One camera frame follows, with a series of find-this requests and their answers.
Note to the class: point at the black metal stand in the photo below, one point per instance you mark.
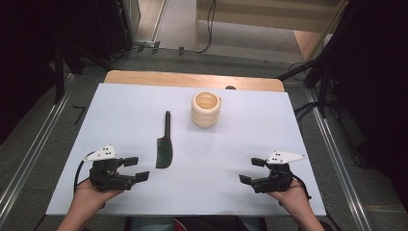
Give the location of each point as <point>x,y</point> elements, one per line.
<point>59,73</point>
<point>322,86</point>

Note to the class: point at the wooden table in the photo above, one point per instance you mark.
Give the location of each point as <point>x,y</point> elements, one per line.
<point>179,78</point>

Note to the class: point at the person's right hand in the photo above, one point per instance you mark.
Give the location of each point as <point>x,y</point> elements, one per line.
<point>290,197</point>

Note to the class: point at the metal floor rail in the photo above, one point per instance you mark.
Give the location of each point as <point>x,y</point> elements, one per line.
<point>35,141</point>
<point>340,160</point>

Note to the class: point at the white board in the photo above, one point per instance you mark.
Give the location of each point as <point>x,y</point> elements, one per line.
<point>224,154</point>

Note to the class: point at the small dark round object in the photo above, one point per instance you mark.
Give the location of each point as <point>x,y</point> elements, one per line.
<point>230,87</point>

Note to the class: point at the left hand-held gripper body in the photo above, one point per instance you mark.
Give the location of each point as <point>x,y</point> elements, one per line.
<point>106,178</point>

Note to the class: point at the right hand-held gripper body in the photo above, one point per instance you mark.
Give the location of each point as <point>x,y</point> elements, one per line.
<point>275,179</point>

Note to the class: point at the beige ridged cup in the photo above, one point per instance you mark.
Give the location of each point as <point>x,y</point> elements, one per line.
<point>206,110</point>

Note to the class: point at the person's lap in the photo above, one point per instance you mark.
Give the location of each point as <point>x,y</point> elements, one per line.
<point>192,224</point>

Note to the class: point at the black curtain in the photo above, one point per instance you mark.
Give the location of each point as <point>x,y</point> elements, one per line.
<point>29,48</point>
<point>375,80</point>

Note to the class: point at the person's left hand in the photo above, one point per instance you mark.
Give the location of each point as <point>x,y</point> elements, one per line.
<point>93,197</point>

